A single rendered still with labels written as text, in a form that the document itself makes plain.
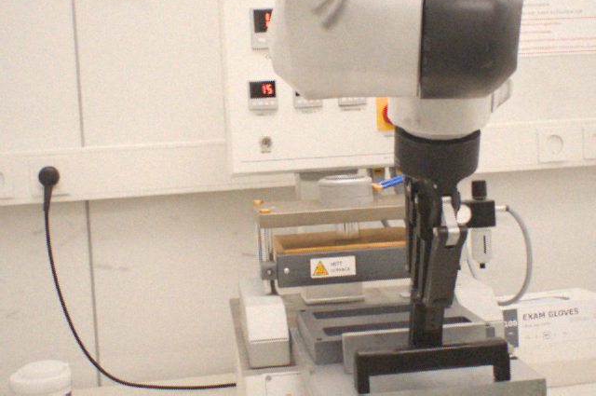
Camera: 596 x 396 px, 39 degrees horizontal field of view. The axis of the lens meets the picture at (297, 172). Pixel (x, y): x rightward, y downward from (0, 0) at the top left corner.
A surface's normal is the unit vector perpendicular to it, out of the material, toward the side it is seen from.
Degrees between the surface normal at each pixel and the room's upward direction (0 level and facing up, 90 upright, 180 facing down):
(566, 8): 90
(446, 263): 124
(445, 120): 110
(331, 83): 138
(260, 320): 41
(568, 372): 90
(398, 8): 65
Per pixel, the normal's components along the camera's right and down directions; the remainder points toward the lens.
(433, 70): -0.15, 0.80
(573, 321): 0.25, 0.04
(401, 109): -0.85, 0.24
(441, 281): 0.13, 0.59
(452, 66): -0.10, 0.63
